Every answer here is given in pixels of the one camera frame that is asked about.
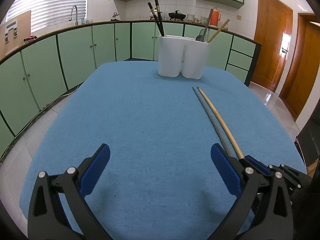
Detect brown wooden door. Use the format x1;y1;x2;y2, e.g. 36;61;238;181
252;0;293;92

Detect light wooden chopstick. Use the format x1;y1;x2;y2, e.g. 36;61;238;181
207;18;230;43
197;86;245;159

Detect green lower kitchen cabinets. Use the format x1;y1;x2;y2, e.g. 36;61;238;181
1;20;262;160

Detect grey chopstick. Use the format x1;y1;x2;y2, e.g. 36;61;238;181
192;87;234;157
202;8;214;42

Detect white window blinds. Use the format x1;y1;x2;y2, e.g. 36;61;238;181
5;0;87;32

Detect blue table mat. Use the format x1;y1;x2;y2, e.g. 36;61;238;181
20;61;306;239

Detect black wok with lid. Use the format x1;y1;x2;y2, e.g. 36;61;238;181
168;10;186;22

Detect chrome kitchen faucet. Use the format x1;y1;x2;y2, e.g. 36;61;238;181
68;4;79;26

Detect metal spoon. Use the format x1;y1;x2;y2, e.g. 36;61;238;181
195;29;205;42

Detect brown cardboard box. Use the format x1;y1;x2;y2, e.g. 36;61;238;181
0;10;31;59

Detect black chopstick silver band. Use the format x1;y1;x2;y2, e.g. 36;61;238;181
148;2;164;37
155;0;165;36

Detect white double utensil holder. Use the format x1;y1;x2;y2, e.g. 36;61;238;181
158;35;209;80

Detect orange thermos flask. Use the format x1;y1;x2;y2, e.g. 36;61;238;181
209;8;221;27

